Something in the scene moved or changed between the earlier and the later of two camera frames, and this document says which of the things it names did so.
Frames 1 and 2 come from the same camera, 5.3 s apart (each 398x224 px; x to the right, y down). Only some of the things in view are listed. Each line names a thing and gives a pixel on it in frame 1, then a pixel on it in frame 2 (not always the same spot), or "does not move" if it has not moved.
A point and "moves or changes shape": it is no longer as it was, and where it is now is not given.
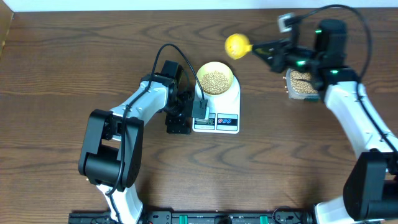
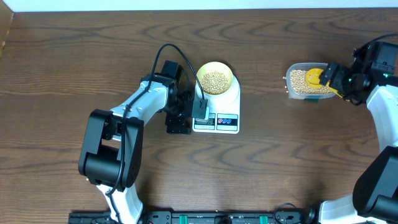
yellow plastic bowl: x=216 y=78 does not move
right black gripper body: x=294 y=58 to x=343 y=81
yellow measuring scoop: x=237 y=45 moves or changes shape
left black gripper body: x=175 y=112 does not move
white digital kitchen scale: x=224 y=111 does not move
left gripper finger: x=179 y=127 does not move
